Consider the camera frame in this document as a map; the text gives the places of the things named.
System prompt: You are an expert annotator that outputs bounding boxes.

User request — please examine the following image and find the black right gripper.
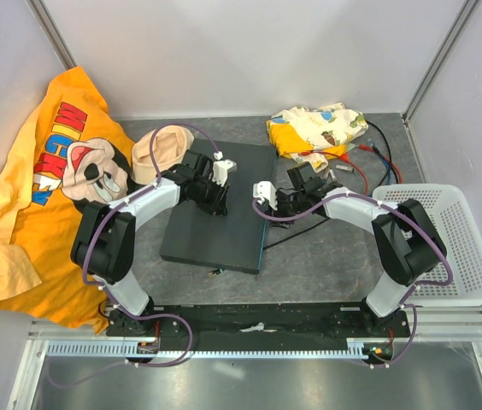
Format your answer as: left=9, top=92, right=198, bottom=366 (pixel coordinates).
left=265, top=190, right=306, bottom=230

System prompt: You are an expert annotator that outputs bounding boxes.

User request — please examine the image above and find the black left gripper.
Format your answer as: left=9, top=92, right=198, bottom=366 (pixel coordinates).
left=193, top=177, right=230, bottom=218

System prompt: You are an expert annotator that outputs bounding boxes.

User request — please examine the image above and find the long black cable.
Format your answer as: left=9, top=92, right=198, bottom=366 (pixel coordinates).
left=206, top=217, right=332, bottom=278

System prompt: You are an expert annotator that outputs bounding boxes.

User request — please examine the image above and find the short black cable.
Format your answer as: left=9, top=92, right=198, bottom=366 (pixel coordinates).
left=364, top=121, right=391, bottom=185

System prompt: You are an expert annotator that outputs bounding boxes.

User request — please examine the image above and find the blue ethernet cable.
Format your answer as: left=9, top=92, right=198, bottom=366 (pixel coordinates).
left=367, top=138, right=403, bottom=185

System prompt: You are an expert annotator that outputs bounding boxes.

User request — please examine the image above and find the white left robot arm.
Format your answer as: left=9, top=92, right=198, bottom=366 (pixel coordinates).
left=71, top=150, right=237, bottom=336

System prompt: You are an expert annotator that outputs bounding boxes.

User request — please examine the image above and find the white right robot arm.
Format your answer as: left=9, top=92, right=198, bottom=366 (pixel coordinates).
left=253, top=163, right=453, bottom=337

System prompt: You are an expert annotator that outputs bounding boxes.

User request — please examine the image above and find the small silver metal piece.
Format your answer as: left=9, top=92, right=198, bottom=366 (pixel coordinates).
left=326, top=169, right=338, bottom=183

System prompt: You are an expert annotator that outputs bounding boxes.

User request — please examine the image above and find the patterned white yellow cloth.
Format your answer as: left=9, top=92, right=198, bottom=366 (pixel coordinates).
left=266, top=102, right=368, bottom=173

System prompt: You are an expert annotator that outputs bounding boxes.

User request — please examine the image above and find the beige bucket hat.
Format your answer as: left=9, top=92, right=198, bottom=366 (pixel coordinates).
left=131, top=126, right=194, bottom=185

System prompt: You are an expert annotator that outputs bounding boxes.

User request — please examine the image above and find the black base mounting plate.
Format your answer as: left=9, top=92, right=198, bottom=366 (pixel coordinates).
left=108, top=302, right=410, bottom=338

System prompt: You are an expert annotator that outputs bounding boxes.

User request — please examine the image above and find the orange Mickey t-shirt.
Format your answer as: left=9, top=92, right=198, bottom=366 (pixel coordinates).
left=0, top=67, right=134, bottom=333

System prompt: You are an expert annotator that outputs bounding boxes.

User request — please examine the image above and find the white perforated plastic basket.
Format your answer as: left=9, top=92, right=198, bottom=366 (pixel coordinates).
left=373, top=184, right=482, bottom=308

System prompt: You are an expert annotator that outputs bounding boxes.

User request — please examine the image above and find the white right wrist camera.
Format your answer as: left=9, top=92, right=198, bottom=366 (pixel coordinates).
left=253, top=181, right=277, bottom=210

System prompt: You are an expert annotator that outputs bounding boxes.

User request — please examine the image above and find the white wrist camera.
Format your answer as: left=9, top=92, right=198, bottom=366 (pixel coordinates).
left=253, top=181, right=277, bottom=210
left=212, top=151, right=237, bottom=187

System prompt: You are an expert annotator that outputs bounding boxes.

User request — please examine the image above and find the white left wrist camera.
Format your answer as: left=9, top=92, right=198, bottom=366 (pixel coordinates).
left=212, top=151, right=237, bottom=187

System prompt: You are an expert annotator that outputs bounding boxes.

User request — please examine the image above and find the dark grey network switch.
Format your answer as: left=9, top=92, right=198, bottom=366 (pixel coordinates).
left=159, top=138, right=279, bottom=275

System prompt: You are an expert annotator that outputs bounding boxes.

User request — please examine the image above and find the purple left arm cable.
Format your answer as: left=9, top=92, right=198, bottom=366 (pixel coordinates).
left=45, top=122, right=223, bottom=388

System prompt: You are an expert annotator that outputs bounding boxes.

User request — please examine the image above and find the slotted grey cable duct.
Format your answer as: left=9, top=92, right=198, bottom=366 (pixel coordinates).
left=47, top=340, right=394, bottom=360

